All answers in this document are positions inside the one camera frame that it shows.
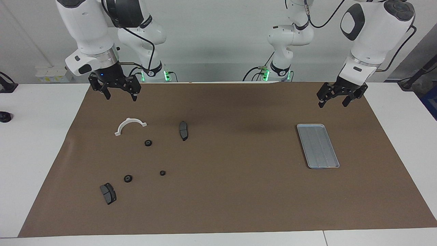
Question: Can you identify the silver metal tray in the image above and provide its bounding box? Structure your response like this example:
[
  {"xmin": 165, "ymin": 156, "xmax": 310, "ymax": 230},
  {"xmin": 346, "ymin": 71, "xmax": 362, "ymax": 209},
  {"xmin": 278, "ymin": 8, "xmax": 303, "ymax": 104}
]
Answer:
[{"xmin": 296, "ymin": 124, "xmax": 340, "ymax": 169}]

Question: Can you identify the black stand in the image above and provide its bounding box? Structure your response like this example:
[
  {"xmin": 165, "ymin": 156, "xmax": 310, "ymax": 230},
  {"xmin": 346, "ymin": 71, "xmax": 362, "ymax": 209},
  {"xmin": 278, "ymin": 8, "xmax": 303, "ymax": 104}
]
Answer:
[{"xmin": 398, "ymin": 55, "xmax": 437, "ymax": 91}]

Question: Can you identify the blue box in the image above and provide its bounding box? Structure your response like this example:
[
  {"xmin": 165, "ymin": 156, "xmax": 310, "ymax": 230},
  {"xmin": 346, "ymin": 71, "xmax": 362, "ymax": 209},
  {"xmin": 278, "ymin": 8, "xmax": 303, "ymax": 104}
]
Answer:
[{"xmin": 421, "ymin": 85, "xmax": 437, "ymax": 120}]

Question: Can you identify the black table clamp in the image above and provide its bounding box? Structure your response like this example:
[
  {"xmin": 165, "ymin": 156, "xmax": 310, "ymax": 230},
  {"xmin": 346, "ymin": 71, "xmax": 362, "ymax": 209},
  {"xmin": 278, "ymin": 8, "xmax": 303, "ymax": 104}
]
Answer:
[{"xmin": 0, "ymin": 72, "xmax": 18, "ymax": 93}]

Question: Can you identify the short dark grey brake pad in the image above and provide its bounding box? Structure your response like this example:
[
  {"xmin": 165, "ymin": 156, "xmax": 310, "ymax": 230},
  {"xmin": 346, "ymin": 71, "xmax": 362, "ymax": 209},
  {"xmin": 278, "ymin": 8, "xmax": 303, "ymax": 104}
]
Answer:
[{"xmin": 100, "ymin": 183, "xmax": 117, "ymax": 205}]

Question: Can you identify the brown table mat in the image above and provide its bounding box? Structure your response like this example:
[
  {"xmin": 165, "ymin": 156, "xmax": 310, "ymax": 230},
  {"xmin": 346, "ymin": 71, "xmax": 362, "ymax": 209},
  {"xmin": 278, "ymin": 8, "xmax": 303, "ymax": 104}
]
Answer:
[{"xmin": 18, "ymin": 81, "xmax": 437, "ymax": 238}]

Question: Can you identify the black right base cable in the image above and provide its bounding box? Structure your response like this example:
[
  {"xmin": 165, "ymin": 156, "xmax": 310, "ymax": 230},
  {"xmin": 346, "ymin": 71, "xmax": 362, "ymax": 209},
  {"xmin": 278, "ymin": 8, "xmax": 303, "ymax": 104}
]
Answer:
[{"xmin": 127, "ymin": 67, "xmax": 143, "ymax": 83}]

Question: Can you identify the black base cable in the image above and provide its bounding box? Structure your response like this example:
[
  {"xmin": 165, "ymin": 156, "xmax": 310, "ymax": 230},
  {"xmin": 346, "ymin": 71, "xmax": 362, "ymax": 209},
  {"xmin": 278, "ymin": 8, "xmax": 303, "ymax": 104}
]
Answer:
[
  {"xmin": 243, "ymin": 51, "xmax": 275, "ymax": 82},
  {"xmin": 127, "ymin": 67, "xmax": 143, "ymax": 83}
]

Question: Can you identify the white curved plastic bracket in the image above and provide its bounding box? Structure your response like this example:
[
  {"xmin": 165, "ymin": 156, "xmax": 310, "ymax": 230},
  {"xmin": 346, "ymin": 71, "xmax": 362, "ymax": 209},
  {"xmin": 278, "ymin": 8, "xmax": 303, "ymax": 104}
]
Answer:
[{"xmin": 114, "ymin": 118, "xmax": 148, "ymax": 137}]

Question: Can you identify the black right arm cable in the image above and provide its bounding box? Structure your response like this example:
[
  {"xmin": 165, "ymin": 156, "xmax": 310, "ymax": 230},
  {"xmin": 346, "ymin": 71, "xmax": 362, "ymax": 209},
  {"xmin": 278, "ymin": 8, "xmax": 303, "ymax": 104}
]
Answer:
[{"xmin": 101, "ymin": 0, "xmax": 156, "ymax": 77}]

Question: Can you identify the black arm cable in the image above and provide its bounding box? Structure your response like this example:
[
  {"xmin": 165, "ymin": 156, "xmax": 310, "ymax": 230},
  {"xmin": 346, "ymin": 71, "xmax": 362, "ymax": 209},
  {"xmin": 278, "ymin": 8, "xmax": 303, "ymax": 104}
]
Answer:
[
  {"xmin": 101, "ymin": 0, "xmax": 156, "ymax": 77},
  {"xmin": 304, "ymin": 0, "xmax": 418, "ymax": 72}
]

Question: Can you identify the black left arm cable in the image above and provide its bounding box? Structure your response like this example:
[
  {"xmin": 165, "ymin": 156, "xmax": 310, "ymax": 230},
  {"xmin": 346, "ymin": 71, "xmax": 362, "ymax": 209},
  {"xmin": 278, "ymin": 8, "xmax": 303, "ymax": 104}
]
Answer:
[{"xmin": 304, "ymin": 0, "xmax": 418, "ymax": 72}]

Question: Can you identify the black left base cable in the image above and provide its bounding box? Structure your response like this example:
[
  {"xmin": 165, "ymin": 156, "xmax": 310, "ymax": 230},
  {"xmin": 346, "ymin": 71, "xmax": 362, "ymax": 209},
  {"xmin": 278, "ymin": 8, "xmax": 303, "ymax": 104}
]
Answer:
[{"xmin": 243, "ymin": 51, "xmax": 275, "ymax": 82}]

